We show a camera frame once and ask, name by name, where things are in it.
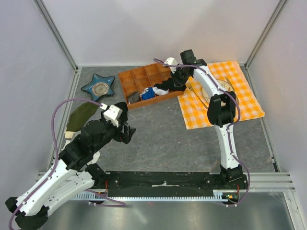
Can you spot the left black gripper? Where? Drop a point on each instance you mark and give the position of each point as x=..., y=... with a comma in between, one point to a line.
x=125, y=138

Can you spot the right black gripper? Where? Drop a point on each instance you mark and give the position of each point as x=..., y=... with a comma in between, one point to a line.
x=174, y=75

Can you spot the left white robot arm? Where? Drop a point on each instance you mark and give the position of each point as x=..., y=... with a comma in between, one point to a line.
x=73, y=172

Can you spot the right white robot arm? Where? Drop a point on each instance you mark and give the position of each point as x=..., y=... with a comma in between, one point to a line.
x=221, y=110

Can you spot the black underwear with logo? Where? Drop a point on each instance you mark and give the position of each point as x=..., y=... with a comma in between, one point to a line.
x=124, y=115

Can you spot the rolled black white underwear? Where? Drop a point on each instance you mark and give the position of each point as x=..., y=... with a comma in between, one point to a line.
x=160, y=92

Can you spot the rolled blue underwear in tray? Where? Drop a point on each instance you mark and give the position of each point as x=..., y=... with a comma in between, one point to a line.
x=148, y=93

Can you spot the rolled grey underwear in tray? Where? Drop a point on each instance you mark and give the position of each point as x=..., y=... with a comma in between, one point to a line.
x=134, y=98

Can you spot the olive green underwear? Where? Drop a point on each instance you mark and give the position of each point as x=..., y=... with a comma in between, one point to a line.
x=79, y=117

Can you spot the orange checkered tablecloth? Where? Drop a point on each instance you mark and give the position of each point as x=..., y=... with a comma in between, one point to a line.
x=194, y=107

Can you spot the white cloth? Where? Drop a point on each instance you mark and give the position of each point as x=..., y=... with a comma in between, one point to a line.
x=96, y=157

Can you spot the beige decorated plate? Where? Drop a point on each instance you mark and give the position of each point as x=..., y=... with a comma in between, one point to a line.
x=210, y=90

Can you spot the orange compartment organizer tray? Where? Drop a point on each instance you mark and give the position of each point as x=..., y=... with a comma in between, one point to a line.
x=140, y=78

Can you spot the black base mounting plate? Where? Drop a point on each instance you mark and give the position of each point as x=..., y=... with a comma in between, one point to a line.
x=165, y=184

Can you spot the blue star-shaped dish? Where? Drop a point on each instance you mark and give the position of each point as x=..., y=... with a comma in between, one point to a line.
x=99, y=86

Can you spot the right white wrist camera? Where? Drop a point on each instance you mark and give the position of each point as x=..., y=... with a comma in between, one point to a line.
x=171, y=63

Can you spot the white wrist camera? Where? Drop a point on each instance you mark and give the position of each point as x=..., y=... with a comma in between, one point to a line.
x=171, y=63
x=112, y=114

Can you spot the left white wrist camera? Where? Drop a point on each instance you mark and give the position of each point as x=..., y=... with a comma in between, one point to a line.
x=112, y=114

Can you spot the grey slotted cable duct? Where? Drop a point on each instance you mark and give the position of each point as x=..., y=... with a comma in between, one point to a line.
x=216, y=197

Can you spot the right aluminium frame post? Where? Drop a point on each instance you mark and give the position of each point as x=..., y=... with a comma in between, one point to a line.
x=265, y=32

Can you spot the aluminium frame post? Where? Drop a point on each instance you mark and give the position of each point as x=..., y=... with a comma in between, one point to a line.
x=265, y=32
x=54, y=30

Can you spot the left aluminium frame post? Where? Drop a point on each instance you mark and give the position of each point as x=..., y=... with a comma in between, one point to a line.
x=54, y=30

